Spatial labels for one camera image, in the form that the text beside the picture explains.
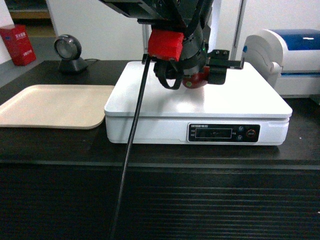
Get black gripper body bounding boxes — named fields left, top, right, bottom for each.
left=147, top=25, right=244, bottom=85

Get dark red mango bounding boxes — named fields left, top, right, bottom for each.
left=182, top=66, right=210, bottom=89

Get white checkout scale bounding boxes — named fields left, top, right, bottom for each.
left=103, top=60, right=293, bottom=146

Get black checkout counter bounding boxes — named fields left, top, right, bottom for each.
left=0, top=59, right=320, bottom=240

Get white blue label printer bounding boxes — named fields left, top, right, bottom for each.
left=242, top=29, right=320, bottom=97

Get black barcode scanner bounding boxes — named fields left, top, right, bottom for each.
left=54, top=34, right=88, bottom=74

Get beige plastic tray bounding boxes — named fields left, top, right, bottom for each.
left=0, top=84, right=114, bottom=130

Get red box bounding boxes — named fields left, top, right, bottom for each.
left=0, top=24, right=37, bottom=66

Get red wrist camera mount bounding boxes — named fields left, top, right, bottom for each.
left=148, top=28, right=184, bottom=62

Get black cable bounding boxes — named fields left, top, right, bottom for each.
left=108, top=56, right=154, bottom=240

